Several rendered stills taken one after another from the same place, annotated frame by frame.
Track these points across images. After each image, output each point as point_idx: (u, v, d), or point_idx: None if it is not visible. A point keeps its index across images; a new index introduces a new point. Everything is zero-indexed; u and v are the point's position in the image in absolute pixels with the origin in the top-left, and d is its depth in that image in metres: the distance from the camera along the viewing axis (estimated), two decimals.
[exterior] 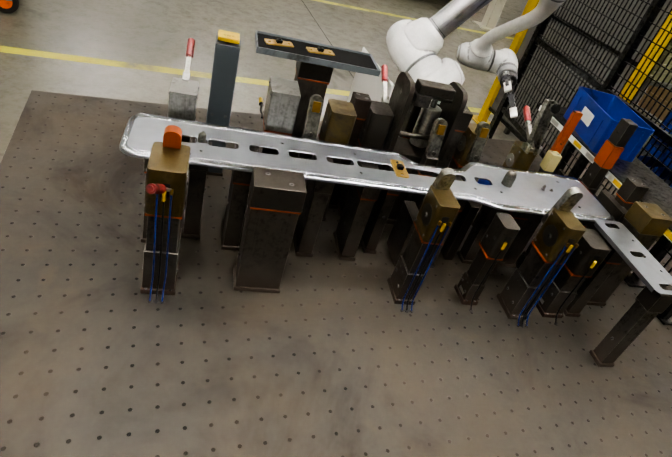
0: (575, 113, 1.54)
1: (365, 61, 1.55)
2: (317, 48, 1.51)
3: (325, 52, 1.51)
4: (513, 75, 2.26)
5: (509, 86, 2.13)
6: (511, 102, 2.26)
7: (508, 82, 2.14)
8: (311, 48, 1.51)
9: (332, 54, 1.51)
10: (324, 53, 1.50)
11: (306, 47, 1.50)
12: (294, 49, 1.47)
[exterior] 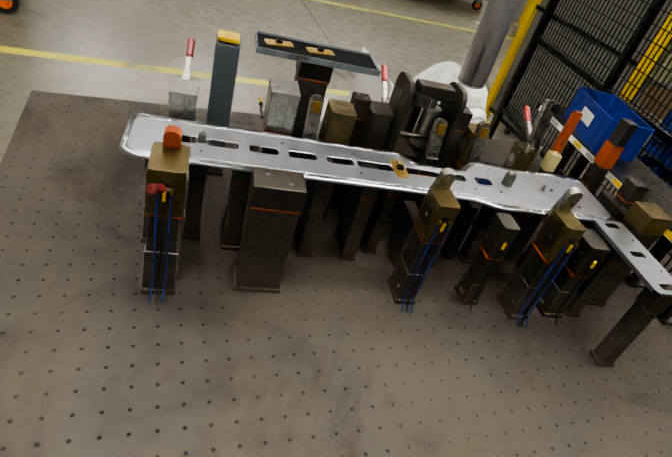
0: (575, 113, 1.54)
1: (365, 61, 1.55)
2: (317, 48, 1.51)
3: (325, 52, 1.51)
4: None
5: None
6: None
7: None
8: (311, 48, 1.51)
9: (332, 54, 1.51)
10: (324, 53, 1.50)
11: (306, 47, 1.50)
12: (294, 49, 1.47)
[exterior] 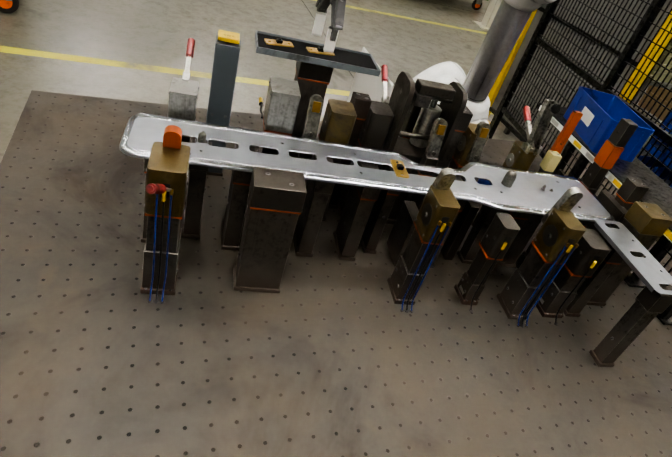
0: (575, 113, 1.54)
1: (365, 61, 1.55)
2: (317, 48, 1.51)
3: (325, 52, 1.51)
4: None
5: (333, 43, 1.44)
6: (324, 5, 1.48)
7: (335, 39, 1.42)
8: (311, 48, 1.51)
9: (332, 54, 1.51)
10: (324, 53, 1.50)
11: (306, 47, 1.50)
12: (294, 49, 1.47)
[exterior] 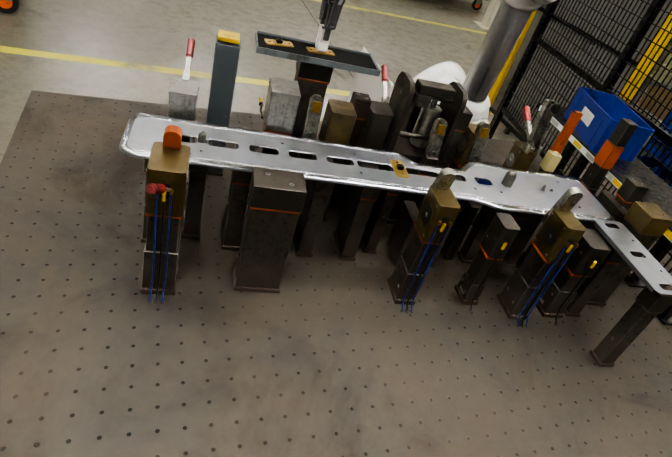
0: (575, 113, 1.54)
1: (365, 61, 1.55)
2: (317, 48, 1.51)
3: (325, 52, 1.51)
4: None
5: (326, 42, 1.48)
6: (327, 13, 1.46)
7: (328, 39, 1.47)
8: (311, 48, 1.50)
9: (332, 54, 1.51)
10: (324, 53, 1.50)
11: (306, 47, 1.50)
12: (294, 49, 1.47)
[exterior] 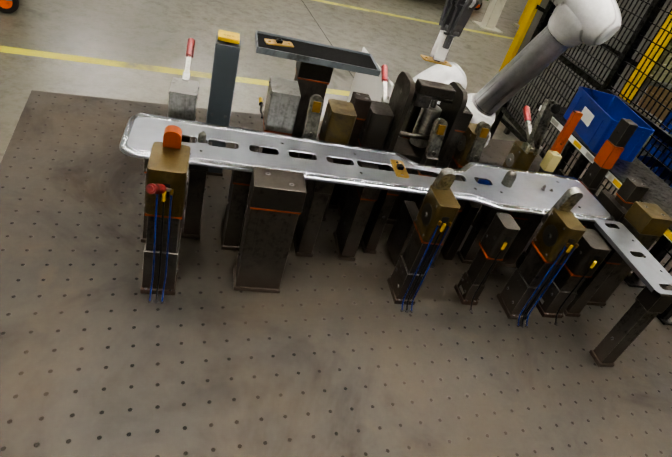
0: (575, 113, 1.54)
1: (365, 61, 1.55)
2: (433, 57, 1.33)
3: (441, 62, 1.33)
4: None
5: (445, 51, 1.31)
6: (450, 18, 1.29)
7: (448, 47, 1.29)
8: (426, 56, 1.33)
9: (449, 65, 1.33)
10: (441, 63, 1.32)
11: (421, 55, 1.33)
12: (294, 49, 1.47)
